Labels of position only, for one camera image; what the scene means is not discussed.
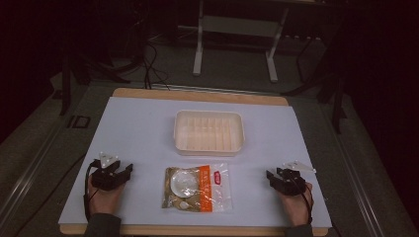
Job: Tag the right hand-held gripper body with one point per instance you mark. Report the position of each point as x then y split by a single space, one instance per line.
293 181

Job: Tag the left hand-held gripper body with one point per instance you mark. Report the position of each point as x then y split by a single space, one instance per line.
104 180

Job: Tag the person's left hand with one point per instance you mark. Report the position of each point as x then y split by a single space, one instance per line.
104 200

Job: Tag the person's right hand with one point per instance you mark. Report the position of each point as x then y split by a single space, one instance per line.
297 208

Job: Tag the white table mat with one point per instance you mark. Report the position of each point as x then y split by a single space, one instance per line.
141 131

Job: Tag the black floor socket plate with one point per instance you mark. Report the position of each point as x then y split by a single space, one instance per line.
79 121

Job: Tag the clear orange snack packet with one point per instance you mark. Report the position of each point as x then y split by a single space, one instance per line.
197 187

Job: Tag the cream plastic tray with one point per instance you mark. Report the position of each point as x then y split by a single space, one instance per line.
209 133

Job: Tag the black metal stand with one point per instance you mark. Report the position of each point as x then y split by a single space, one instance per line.
66 85
332 89

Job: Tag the white metal table frame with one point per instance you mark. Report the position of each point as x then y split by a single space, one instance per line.
237 26

